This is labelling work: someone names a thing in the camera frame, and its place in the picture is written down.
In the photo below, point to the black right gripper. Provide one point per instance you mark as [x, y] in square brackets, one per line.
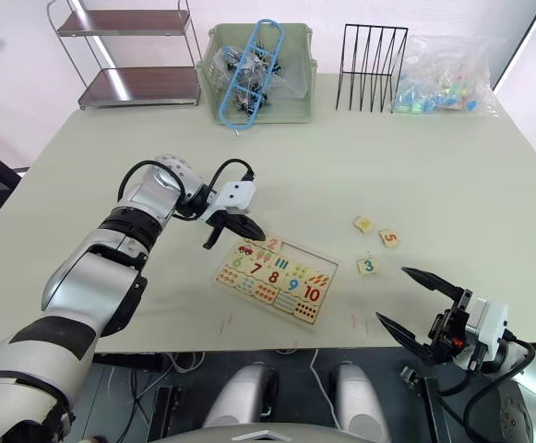
[449, 332]

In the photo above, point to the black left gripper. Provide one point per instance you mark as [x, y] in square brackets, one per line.
[227, 218]

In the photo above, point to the wooden tile number 3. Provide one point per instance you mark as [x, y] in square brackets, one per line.
[368, 266]

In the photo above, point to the wooden tile number 4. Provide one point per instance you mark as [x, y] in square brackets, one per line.
[364, 224]

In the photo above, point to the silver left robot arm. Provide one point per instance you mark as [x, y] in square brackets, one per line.
[87, 286]

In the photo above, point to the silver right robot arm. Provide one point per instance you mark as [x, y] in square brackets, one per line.
[535, 392]

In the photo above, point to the wooden tile number 6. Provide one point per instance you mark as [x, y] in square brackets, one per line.
[237, 261]

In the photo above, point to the wooden tile number 2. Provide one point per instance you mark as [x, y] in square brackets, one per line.
[273, 243]

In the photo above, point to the wooden tile number 7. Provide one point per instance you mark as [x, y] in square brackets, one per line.
[257, 269]

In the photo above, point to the wooden tile number 8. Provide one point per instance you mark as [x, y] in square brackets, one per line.
[274, 277]

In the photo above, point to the wooden tile number 5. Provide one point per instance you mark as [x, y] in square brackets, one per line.
[389, 238]

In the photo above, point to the wooden tile number 9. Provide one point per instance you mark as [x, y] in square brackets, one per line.
[294, 284]

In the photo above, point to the wooden puzzle board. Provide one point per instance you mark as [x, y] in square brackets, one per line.
[313, 260]

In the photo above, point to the wooden tile number 10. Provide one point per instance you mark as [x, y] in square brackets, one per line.
[312, 294]

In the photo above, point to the wooden tile red car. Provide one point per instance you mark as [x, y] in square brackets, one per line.
[245, 250]

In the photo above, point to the wooden tile ice creams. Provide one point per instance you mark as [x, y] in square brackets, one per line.
[262, 255]

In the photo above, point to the wooden tile red mushrooms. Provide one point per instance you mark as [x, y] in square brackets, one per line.
[228, 275]

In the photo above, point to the wooden tile blue clouds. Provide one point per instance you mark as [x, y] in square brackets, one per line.
[246, 283]

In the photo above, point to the wooden tile blue pencils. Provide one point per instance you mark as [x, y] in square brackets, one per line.
[282, 264]

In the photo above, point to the wooden tile orange leaves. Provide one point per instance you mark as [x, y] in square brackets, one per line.
[264, 291]

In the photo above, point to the wooden tile yellow shapes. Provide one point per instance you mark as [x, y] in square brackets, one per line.
[301, 271]

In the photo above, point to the wooden tile blue rows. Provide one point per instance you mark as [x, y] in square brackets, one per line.
[285, 303]

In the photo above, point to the wooden tile orange carrots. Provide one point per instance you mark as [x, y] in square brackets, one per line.
[319, 279]

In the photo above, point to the black metal stand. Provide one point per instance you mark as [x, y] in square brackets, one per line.
[433, 410]

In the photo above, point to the silver rounded shell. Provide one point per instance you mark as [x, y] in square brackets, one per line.
[240, 397]
[355, 397]

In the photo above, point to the wooden tile red dots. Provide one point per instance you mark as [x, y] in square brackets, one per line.
[305, 312]

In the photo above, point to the light blue plastic hanger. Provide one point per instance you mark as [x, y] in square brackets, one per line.
[223, 116]

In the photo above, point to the pale green plastic basket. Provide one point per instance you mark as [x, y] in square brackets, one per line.
[290, 117]

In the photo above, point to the clear bag of dark clips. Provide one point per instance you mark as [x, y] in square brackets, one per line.
[290, 83]

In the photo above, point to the metal rack with brown shelves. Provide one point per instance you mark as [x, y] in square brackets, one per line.
[138, 87]

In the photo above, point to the black rectangular block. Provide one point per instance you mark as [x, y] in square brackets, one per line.
[162, 415]

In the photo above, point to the grey robot torso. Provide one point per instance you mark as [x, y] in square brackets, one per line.
[267, 436]

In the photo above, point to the clear bag of colourful pieces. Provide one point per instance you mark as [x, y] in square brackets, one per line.
[438, 87]

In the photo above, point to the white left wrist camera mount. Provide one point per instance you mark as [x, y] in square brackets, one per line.
[235, 196]

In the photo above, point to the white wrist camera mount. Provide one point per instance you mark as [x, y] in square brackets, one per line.
[235, 196]
[491, 323]

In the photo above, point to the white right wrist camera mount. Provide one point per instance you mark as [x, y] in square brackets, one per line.
[491, 323]

